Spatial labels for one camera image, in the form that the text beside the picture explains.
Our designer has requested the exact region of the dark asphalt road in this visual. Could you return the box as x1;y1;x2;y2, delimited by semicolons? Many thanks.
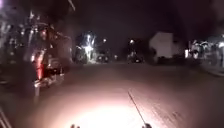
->
0;61;224;128

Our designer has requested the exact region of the white building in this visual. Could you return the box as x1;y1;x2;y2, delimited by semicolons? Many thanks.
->
148;31;184;64

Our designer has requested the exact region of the dark vehicle with red lights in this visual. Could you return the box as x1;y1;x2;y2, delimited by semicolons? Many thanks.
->
19;23;74;90

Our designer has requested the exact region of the lit building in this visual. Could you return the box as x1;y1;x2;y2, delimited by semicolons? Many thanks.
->
185;35;224;68

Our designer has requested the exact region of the raised pavement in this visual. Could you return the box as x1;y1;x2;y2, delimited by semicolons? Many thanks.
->
198;63;224;78

